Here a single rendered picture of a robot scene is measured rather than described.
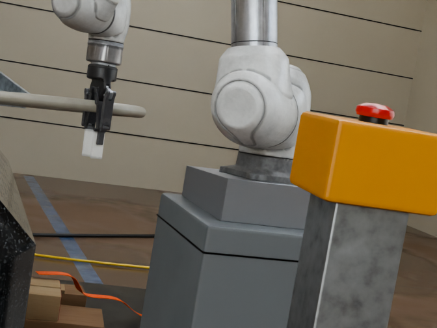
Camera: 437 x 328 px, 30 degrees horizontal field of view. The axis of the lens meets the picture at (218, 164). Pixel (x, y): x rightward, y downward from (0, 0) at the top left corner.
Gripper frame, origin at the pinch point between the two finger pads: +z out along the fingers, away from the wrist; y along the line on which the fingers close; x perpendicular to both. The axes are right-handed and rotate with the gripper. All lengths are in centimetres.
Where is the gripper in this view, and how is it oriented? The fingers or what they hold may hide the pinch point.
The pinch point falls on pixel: (93, 144)
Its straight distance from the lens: 209.1
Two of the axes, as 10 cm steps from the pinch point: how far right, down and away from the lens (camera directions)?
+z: -1.3, 9.9, 0.5
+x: -8.2, -0.8, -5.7
